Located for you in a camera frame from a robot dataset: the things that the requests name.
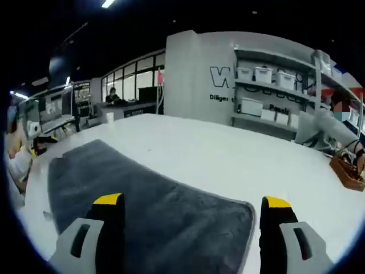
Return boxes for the grey towel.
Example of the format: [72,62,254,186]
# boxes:
[47,139,256,274]

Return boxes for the brown wicker basket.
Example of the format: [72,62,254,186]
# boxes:
[329,155,365,191]

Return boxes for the grey metal shelf rack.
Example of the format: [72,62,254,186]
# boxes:
[230,47,365,141]

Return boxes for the group of white storage bins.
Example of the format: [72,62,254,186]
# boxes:
[236,53,363,128]

